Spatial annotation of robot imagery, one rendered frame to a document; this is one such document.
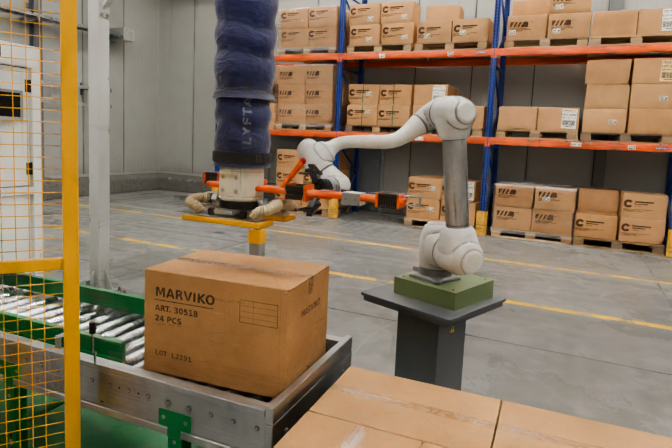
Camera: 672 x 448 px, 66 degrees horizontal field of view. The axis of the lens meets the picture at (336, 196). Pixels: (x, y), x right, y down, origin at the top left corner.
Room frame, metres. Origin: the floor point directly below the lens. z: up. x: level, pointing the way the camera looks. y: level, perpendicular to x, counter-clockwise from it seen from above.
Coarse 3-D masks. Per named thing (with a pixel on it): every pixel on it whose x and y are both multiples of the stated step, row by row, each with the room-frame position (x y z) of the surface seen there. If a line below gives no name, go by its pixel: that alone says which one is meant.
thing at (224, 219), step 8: (208, 208) 1.95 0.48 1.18; (184, 216) 1.94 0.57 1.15; (192, 216) 1.93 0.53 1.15; (200, 216) 1.92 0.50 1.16; (208, 216) 1.92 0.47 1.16; (216, 216) 1.91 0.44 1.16; (224, 216) 1.92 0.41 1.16; (232, 216) 1.93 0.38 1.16; (240, 216) 1.90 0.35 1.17; (224, 224) 1.88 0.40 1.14; (232, 224) 1.86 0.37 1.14; (240, 224) 1.85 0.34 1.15; (248, 224) 1.84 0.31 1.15; (256, 224) 1.83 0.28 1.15; (264, 224) 1.85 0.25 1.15; (272, 224) 1.91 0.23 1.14
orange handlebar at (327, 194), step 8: (208, 184) 2.04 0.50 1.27; (216, 184) 2.03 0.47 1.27; (264, 184) 2.25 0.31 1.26; (272, 192) 1.94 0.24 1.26; (280, 192) 1.92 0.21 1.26; (312, 192) 1.88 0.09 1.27; (320, 192) 1.87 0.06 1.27; (328, 192) 1.86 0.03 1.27; (336, 192) 1.89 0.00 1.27; (360, 200) 1.81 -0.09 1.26; (368, 200) 1.80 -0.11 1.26; (400, 200) 1.76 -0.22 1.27
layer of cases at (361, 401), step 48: (336, 384) 1.88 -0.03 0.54; (384, 384) 1.90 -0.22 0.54; (288, 432) 1.55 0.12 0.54; (336, 432) 1.56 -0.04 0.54; (384, 432) 1.57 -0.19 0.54; (432, 432) 1.58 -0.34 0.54; (480, 432) 1.60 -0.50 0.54; (528, 432) 1.61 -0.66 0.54; (576, 432) 1.62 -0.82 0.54; (624, 432) 1.64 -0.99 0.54
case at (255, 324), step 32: (192, 256) 2.15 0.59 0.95; (224, 256) 2.17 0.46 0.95; (256, 256) 2.20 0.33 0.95; (160, 288) 1.90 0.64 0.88; (192, 288) 1.85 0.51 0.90; (224, 288) 1.81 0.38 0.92; (256, 288) 1.77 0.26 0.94; (288, 288) 1.74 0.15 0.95; (320, 288) 2.01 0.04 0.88; (160, 320) 1.90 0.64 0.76; (192, 320) 1.85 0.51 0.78; (224, 320) 1.81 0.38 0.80; (256, 320) 1.77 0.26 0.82; (288, 320) 1.73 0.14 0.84; (320, 320) 2.03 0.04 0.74; (160, 352) 1.90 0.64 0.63; (192, 352) 1.85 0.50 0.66; (224, 352) 1.81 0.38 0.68; (256, 352) 1.77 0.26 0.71; (288, 352) 1.73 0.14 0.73; (320, 352) 2.04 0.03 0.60; (224, 384) 1.81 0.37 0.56; (256, 384) 1.77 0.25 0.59; (288, 384) 1.74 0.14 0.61
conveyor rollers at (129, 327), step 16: (0, 288) 2.90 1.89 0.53; (0, 304) 2.63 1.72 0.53; (16, 304) 2.62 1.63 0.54; (32, 304) 2.61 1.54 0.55; (48, 304) 2.61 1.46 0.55; (80, 304) 2.66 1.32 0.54; (48, 320) 2.40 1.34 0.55; (80, 320) 2.44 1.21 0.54; (96, 320) 2.43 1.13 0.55; (112, 320) 2.43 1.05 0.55; (128, 320) 2.49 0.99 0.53; (144, 320) 2.47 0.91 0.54; (112, 336) 2.28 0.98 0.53; (128, 336) 2.26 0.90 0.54; (128, 352) 2.13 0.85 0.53
